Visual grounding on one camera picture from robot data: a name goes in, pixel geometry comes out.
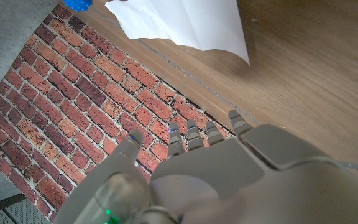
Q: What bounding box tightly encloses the red brick printed backdrop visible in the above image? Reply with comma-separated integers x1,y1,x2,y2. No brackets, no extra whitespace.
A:
0,2,234,223

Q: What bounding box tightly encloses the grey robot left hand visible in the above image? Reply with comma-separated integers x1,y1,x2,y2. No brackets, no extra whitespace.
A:
53,110,358,224

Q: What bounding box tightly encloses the white cloth strip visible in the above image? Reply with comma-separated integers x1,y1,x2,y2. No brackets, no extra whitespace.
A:
104,0,250,66

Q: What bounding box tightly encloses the blue spiky ball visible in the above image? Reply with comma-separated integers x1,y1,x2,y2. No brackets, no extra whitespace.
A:
62,0,93,12

